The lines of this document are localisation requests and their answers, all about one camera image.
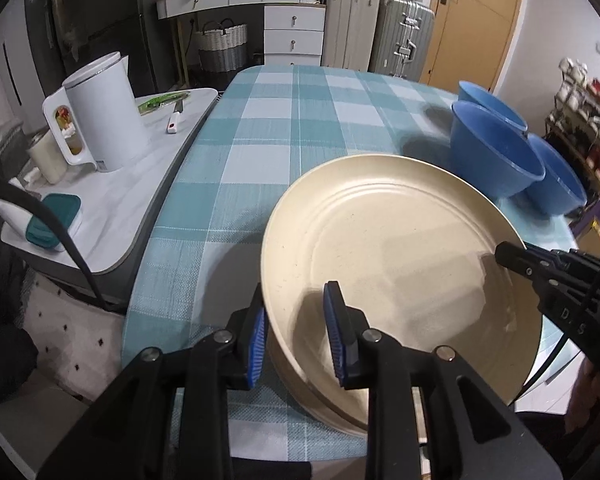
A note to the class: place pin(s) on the green packet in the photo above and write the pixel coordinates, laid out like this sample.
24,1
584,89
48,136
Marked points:
156,102

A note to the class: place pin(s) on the white desk with drawers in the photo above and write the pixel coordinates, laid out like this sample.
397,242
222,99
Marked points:
281,32

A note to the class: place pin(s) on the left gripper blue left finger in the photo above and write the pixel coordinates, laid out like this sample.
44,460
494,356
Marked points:
249,343

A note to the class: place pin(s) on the white side table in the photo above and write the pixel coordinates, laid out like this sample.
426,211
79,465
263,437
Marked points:
115,205

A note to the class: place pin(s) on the large blue bowl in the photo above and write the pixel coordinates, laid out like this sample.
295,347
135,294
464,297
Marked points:
490,154

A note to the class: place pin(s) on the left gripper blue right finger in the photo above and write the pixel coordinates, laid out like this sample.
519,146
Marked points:
345,327

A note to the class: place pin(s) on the white handled knife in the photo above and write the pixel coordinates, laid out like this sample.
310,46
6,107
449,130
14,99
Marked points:
175,117

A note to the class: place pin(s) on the teal lid food container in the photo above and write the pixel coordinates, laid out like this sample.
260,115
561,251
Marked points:
66,211

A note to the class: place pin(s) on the wooden door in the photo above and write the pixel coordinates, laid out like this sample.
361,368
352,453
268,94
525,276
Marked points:
470,41

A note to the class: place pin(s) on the silver hard suitcase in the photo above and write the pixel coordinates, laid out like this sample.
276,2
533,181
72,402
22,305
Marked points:
402,38

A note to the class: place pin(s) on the teal checkered tablecloth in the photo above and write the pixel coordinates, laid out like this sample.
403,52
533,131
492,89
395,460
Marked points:
202,261

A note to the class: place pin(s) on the light blue bowl back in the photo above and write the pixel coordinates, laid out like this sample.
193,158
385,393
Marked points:
470,92

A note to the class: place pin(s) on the woven laundry basket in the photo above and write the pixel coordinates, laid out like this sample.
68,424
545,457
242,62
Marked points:
222,46

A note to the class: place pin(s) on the cream plate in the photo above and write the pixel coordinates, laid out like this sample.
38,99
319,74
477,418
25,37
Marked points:
413,247
304,396
300,354

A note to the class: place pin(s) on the shoe rack with shoes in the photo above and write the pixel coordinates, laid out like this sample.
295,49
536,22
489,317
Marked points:
575,117

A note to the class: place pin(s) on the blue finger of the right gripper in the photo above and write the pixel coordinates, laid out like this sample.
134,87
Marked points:
530,261

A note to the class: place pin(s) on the white electric kettle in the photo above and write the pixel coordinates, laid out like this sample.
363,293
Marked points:
93,116

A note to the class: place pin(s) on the beige hard suitcase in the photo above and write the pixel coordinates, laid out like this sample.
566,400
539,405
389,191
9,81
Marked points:
349,33

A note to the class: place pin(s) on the black refrigerator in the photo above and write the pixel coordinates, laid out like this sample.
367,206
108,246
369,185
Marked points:
65,35

